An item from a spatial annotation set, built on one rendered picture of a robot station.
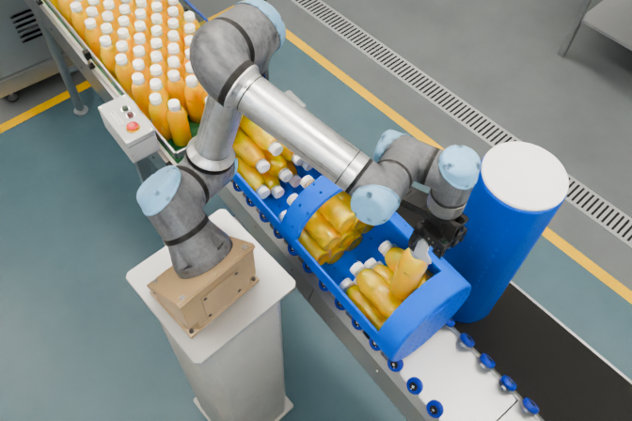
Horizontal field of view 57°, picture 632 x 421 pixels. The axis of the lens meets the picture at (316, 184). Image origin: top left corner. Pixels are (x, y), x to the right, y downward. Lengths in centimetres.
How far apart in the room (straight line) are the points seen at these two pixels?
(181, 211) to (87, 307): 162
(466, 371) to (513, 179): 63
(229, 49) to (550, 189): 124
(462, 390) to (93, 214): 210
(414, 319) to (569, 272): 177
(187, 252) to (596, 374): 190
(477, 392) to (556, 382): 100
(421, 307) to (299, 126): 62
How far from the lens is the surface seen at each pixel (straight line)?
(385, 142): 110
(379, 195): 97
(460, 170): 106
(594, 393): 273
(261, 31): 113
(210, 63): 104
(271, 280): 152
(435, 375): 170
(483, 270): 223
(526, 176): 198
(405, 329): 145
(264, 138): 176
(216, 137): 131
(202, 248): 136
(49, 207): 327
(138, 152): 196
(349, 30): 398
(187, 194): 135
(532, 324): 275
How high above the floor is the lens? 251
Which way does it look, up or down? 54 degrees down
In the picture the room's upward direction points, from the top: 3 degrees clockwise
